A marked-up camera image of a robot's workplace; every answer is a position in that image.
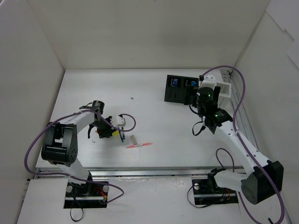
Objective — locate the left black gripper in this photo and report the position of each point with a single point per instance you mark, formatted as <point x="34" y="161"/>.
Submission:
<point x="107" y="129"/>

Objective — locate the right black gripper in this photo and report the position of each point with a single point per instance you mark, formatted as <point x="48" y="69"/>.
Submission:
<point x="191" y="91"/>

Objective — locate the red pen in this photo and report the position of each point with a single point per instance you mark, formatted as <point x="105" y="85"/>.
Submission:
<point x="139" y="145"/>

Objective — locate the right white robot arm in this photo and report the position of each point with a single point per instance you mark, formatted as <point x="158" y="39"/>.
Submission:
<point x="262" y="178"/>

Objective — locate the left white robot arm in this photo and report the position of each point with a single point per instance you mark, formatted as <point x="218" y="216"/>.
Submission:
<point x="60" y="145"/>

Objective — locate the teal tipped pen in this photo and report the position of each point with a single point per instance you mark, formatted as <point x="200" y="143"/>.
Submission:
<point x="121" y="137"/>

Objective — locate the white divided organizer box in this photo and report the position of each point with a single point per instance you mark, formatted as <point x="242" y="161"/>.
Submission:
<point x="224" y="95"/>

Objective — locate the black divided organizer box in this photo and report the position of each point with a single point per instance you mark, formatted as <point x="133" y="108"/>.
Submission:
<point x="177" y="94"/>

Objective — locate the beige eraser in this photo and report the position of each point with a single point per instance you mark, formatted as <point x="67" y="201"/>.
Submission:
<point x="133" y="139"/>

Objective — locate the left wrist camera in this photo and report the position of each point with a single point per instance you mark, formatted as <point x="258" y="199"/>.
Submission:
<point x="118" y="121"/>

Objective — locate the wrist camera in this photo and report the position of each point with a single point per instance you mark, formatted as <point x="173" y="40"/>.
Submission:
<point x="207" y="80"/>
<point x="118" y="121"/>

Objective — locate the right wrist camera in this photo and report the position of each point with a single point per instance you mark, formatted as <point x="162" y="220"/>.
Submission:
<point x="207" y="80"/>

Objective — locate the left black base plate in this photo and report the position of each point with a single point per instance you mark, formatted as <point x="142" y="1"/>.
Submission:
<point x="80" y="197"/>

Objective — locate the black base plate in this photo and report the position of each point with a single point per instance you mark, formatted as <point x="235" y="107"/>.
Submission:
<point x="80" y="197"/>
<point x="201" y="195"/>

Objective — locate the aluminium rail frame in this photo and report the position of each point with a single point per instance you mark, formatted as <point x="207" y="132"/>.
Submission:
<point x="139" y="96"/>

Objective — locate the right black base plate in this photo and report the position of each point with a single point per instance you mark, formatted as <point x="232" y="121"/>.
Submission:
<point x="201" y="195"/>

